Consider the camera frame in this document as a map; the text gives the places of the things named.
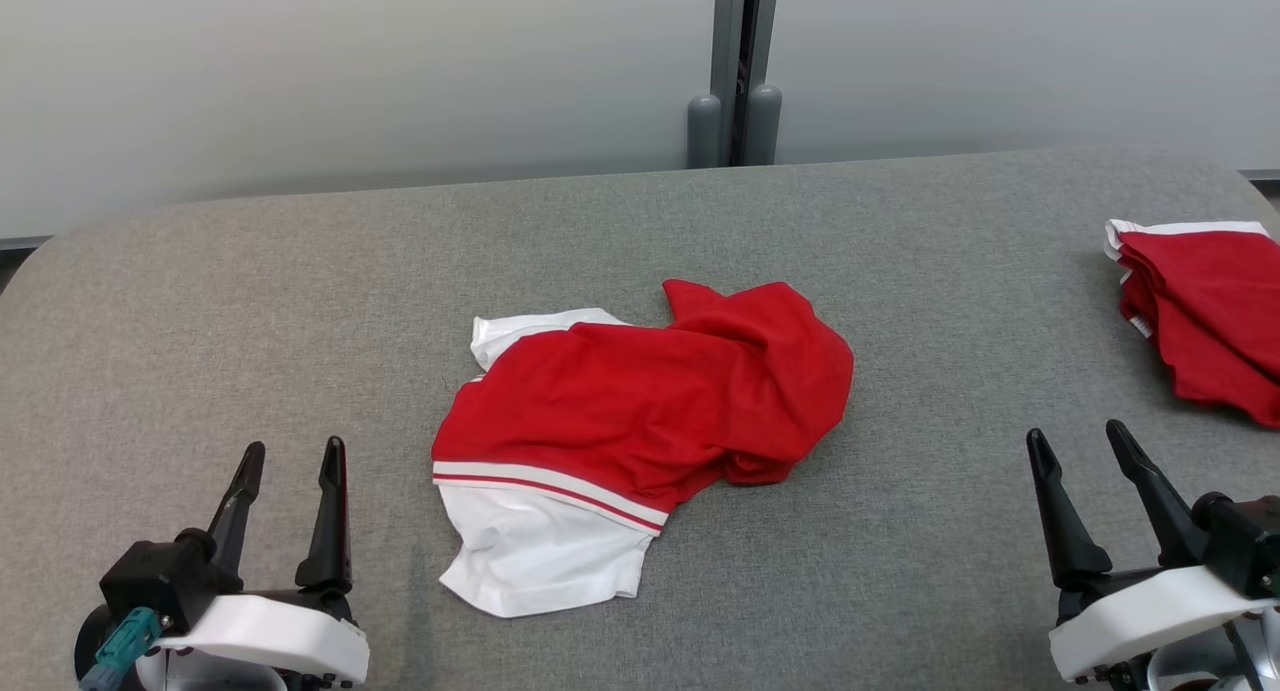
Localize red and white T-shirt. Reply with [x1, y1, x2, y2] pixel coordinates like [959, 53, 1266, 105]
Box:
[432, 279, 856, 619]

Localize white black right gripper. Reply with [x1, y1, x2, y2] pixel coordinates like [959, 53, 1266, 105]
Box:
[1027, 419, 1280, 684]

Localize red shorts with number print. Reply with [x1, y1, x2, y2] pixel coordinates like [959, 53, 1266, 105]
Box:
[1104, 219, 1280, 429]

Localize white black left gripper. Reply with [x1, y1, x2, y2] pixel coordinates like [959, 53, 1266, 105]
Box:
[150, 436, 369, 684]

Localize teal cable connector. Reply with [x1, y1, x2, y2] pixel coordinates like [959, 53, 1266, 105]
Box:
[78, 607, 163, 691]

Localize grey metal post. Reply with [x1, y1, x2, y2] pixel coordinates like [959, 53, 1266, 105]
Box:
[740, 0, 784, 167]
[686, 0, 749, 169]

